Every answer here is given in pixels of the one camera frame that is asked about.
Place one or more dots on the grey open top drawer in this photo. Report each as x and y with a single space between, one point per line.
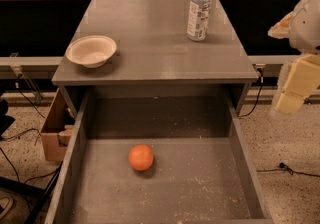
201 173

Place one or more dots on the clear plastic water bottle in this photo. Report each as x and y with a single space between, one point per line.
198 19

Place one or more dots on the white paper bowl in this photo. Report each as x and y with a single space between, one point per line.
91 51

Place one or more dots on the brown cardboard box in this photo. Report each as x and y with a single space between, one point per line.
57 128

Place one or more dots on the orange fruit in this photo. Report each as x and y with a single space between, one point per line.
141 157

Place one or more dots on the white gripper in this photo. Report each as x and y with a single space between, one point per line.
306 28

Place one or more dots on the grey cabinet counter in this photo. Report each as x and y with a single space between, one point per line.
153 47

